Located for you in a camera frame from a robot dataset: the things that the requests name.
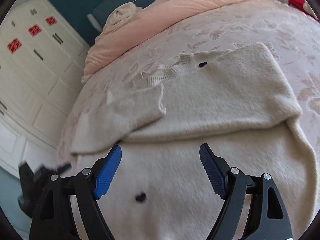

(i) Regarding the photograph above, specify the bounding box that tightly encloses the cream knit sweater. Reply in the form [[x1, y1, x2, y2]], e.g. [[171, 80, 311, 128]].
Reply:
[[71, 43, 317, 239]]

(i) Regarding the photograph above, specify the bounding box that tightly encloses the white panelled wardrobe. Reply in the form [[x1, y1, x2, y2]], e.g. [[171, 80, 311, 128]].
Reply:
[[1, 0, 89, 176]]

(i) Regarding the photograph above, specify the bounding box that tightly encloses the peach folded duvet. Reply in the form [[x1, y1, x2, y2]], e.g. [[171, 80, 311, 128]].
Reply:
[[81, 0, 250, 83]]

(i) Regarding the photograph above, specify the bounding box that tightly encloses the pink butterfly bedspread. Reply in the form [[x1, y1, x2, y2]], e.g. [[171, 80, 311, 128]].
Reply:
[[56, 0, 319, 161]]

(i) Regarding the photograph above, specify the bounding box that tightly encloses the cream crumpled garment on duvet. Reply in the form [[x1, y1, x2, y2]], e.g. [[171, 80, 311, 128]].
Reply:
[[105, 2, 142, 26]]

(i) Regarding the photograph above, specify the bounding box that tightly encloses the red fabric item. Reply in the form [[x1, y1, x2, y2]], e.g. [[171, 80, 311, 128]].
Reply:
[[288, 0, 317, 19]]

